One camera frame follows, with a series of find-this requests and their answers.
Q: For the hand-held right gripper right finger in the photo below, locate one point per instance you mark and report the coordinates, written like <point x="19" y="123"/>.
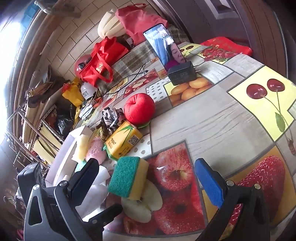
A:
<point x="208" y="183"/>

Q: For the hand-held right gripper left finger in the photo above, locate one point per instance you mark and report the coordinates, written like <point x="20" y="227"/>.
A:
<point x="84" y="176"/>

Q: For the white foam sponge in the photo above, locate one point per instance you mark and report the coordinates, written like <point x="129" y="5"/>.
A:
<point x="100" y="180"/>

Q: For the yellow foam sponge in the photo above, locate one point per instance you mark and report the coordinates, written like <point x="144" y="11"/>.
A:
<point x="82" y="146"/>

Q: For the white shallow tray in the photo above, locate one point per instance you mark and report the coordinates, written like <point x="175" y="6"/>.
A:
<point x="67" y="150"/>

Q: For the green and yellow scouring sponge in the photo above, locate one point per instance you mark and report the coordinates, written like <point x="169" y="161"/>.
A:
<point x="126" y="176"/>

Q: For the yellow tissue pack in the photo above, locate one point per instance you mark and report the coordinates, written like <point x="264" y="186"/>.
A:
<point x="122" y="141"/>

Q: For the red plush apple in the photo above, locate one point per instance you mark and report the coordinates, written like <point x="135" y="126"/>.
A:
<point x="138" y="109"/>

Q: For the teal sponge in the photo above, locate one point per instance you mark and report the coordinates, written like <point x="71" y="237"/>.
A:
<point x="80" y="165"/>

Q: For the pink sponge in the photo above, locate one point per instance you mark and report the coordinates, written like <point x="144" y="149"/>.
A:
<point x="96" y="149"/>

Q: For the yellow curtain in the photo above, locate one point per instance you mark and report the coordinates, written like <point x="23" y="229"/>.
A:
<point x="44" y="144"/>

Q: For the black plastic bag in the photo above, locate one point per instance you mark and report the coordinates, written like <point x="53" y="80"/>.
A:
<point x="63" y="122"/>

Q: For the metal rack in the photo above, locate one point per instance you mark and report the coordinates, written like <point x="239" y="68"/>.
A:
<point x="15" y="113"/>

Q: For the fruit print tablecloth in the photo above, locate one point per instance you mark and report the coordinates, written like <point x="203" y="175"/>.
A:
<point x="208" y="115"/>

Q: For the yellow plastic bag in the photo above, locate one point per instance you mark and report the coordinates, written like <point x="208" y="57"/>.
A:
<point x="71" y="92"/>

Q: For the white helmet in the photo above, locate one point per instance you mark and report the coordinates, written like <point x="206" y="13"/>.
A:
<point x="87" y="91"/>

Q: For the red helmet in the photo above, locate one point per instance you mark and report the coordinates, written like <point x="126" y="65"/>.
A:
<point x="81" y="63"/>

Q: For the black phone stand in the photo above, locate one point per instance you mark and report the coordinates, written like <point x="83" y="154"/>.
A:
<point x="182" y="73"/>

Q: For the red tote bag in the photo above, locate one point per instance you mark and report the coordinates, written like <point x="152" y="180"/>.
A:
<point x="104" y="58"/>

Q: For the red printed cloth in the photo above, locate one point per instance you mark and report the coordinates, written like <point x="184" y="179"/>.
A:
<point x="222" y="44"/>

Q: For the smartphone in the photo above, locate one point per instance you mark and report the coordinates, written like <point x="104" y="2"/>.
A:
<point x="161" y="44"/>

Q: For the white foam padding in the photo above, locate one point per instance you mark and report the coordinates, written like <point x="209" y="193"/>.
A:
<point x="111" y="23"/>

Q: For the pink red plastic bag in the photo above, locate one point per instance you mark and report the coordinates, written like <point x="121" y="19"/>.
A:
<point x="136" y="20"/>

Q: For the brown wooden door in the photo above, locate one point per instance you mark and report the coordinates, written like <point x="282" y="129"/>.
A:
<point x="231" y="18"/>

